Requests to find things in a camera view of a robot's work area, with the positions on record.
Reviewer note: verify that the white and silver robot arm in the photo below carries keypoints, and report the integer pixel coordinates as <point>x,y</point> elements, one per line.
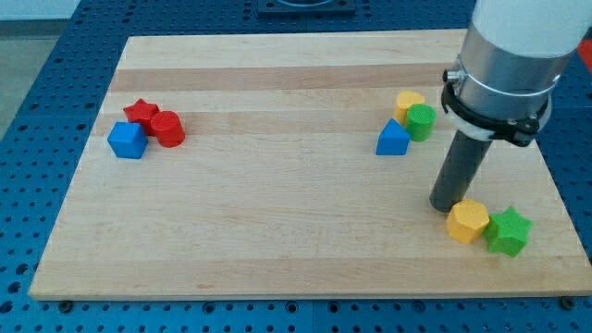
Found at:
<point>515,51</point>

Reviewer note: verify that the blue triangle block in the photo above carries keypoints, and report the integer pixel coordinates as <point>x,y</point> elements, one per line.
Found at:
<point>393,139</point>

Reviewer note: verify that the light wooden board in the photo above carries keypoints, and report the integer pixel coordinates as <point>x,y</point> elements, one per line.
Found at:
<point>277,191</point>

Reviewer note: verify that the red cylinder block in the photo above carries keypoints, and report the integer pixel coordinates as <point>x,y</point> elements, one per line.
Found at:
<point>167,128</point>

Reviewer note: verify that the yellow heart block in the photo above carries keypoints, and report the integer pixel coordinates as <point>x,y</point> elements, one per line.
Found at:
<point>404,101</point>

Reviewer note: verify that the green cylinder block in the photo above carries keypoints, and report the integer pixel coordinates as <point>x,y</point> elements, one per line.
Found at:
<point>419,122</point>

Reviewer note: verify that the red star block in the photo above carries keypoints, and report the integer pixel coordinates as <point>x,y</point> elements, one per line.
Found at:
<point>142,112</point>

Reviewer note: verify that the blue cube block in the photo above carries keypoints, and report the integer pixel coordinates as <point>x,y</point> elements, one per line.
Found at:
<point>127,140</point>

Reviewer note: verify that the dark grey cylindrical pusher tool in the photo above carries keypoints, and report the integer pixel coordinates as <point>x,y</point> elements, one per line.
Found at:
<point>457,171</point>

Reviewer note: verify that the yellow hexagon block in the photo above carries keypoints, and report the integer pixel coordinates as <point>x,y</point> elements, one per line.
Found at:
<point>467,221</point>

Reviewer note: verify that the green star block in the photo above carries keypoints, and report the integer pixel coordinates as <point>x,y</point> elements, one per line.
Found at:
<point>507,232</point>

